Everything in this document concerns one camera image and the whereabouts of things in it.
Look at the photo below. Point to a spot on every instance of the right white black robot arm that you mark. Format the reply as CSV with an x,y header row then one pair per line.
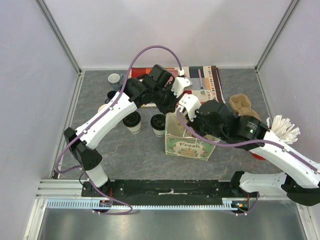
x,y
300,179

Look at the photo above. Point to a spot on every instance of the white paper cup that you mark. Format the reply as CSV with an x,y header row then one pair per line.
x,y
136,129
101,108
159,133

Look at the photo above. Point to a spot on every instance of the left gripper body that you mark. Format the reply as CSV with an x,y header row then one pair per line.
x,y
165,100

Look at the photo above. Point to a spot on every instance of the colourful patchwork placemat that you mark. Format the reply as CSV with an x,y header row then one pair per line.
x,y
211,83

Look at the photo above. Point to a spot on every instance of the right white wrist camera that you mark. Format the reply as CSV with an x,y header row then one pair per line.
x,y
189,103

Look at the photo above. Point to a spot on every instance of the cardboard cup carrier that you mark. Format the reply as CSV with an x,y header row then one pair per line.
x,y
241,104

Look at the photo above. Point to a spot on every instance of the white wrapped straws bundle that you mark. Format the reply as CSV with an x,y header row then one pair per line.
x,y
284,129

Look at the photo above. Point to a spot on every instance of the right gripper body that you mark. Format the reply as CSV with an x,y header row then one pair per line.
x,y
196,122

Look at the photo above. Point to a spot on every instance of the dark blue mug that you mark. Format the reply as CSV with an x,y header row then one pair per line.
x,y
110,95

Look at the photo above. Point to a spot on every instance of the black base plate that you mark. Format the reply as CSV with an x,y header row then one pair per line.
x,y
122,188

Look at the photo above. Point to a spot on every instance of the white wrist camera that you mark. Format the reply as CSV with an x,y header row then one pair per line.
x,y
181,84
189,103

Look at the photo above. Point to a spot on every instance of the small grey cup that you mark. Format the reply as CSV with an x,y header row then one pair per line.
x,y
116,81

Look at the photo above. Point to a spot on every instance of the red straw holder cup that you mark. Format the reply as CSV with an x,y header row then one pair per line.
x,y
257,156

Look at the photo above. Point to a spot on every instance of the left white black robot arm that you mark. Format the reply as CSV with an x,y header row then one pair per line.
x,y
159,86

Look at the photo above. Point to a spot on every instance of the green paper gift bag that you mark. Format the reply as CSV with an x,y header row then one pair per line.
x,y
180,142

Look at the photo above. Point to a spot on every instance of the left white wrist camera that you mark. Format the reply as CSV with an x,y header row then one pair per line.
x,y
181,84

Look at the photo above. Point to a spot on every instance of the black coffee cup lid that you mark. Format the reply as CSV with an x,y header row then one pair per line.
x,y
158,122

